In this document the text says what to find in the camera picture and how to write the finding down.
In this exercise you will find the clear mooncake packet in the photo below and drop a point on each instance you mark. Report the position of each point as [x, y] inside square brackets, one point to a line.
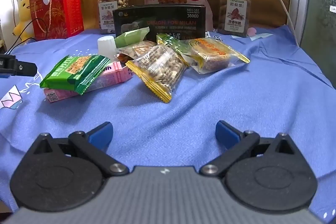
[210, 53]

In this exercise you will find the yellow duck plush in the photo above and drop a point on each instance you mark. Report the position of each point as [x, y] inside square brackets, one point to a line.
[25, 16]

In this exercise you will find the patterned glass sliding door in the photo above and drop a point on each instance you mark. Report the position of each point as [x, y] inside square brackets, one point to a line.
[320, 3]

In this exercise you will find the red gift box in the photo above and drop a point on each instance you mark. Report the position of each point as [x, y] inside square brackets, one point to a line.
[71, 14]

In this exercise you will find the clear yellow-edged nut packet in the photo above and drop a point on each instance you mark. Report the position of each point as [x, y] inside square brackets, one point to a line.
[157, 69]

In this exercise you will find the black printed box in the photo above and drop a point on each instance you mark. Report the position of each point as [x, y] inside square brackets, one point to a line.
[170, 22]

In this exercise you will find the pink carton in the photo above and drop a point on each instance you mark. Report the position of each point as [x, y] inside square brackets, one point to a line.
[110, 77]

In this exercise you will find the green-topped clear snack packet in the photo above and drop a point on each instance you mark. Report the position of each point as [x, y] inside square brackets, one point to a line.
[168, 40]

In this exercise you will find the clear jar of pale nuts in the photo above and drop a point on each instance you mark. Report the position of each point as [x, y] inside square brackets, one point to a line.
[113, 3]

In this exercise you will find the blue printed bed sheet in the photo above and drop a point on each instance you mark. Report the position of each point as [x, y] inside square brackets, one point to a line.
[210, 98]

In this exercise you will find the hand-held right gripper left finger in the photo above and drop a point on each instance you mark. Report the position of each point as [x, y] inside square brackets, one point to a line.
[101, 134]

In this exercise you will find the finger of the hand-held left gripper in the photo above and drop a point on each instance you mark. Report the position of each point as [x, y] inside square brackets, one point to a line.
[23, 69]

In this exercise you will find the white plastic cup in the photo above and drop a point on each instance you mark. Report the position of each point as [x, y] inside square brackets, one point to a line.
[106, 47]

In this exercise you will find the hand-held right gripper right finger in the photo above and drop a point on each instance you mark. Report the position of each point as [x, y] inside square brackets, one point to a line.
[227, 134]

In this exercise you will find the brown snack packet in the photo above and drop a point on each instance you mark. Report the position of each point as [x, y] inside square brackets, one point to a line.
[139, 48]

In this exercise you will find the clear jar of dark nuts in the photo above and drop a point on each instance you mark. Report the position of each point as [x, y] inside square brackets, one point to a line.
[235, 16]

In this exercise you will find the light green small packet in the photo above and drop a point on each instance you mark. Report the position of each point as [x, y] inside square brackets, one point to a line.
[131, 36]

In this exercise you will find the green snack packet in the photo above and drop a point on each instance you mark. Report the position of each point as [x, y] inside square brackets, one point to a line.
[71, 71]

